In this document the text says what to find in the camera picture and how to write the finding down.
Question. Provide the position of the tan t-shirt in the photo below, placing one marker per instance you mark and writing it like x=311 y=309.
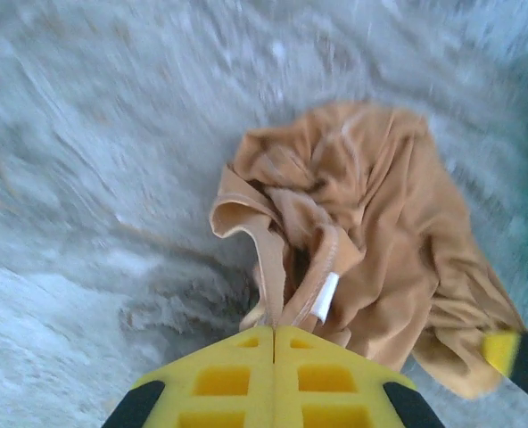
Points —
x=380 y=200

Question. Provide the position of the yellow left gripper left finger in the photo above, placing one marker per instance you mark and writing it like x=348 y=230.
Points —
x=179 y=392

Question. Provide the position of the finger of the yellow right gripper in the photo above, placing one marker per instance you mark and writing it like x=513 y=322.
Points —
x=500 y=352

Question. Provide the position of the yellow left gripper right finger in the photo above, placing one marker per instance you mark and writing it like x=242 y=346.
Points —
x=371 y=394

